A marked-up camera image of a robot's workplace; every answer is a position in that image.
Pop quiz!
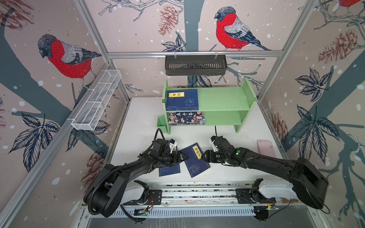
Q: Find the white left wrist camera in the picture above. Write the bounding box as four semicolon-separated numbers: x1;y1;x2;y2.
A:
168;139;178;154

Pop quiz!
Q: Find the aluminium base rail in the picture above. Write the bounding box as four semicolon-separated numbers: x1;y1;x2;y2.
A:
107;181;298;220

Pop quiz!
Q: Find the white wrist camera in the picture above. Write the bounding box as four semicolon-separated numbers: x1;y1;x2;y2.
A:
168;139;178;154
210;142;219;153

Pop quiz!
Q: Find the blue book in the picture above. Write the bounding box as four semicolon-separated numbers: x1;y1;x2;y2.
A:
159;164;181;177
165;89;199;112
181;143;211;178

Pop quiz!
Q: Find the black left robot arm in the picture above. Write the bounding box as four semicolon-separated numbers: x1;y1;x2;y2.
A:
84;128;189;218

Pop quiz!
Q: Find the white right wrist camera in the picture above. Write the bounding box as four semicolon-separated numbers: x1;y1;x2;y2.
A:
210;142;219;153

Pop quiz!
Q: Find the colourful illustrated large book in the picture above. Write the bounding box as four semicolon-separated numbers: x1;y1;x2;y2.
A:
168;111;205;126

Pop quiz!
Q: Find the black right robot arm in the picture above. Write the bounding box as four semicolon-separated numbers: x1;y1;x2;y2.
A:
202;136;330;214

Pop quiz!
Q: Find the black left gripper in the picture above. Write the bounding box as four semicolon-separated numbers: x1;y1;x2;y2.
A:
158;150;189;166

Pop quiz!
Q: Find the white wire mesh basket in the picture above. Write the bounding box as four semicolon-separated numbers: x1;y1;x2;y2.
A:
71;69;121;131

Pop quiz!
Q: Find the pink phone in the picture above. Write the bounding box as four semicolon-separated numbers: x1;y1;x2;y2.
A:
257;140;276;158

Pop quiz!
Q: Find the green plastic hanging bin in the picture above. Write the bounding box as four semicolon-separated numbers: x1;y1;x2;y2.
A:
157;116;168;134

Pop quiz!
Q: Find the green wooden shelf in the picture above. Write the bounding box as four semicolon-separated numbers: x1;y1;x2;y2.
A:
162;79;257;134

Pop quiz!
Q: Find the black hanging basket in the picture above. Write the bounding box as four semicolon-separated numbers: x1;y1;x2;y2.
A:
165;55;227;76

